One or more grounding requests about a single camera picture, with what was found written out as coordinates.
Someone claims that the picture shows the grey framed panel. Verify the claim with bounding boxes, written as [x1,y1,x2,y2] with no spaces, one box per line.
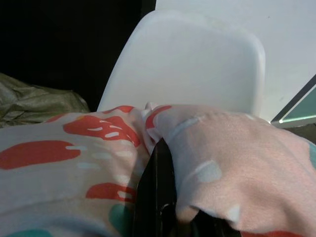
[270,74,316,129]

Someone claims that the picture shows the olive green crumpled cloth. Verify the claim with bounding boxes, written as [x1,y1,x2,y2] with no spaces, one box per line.
[0,72,90,129]

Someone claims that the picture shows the pink pillow red spots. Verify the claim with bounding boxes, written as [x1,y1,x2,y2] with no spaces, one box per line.
[0,101,316,237]

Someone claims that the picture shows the white plastic chair wooden legs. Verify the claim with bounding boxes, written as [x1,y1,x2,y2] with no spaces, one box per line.
[96,9,266,117]

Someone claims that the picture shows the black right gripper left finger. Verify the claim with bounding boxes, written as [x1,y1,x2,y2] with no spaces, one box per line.
[134,140,179,237]

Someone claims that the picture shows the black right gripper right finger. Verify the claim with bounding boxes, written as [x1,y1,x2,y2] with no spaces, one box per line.
[189,208,244,237]

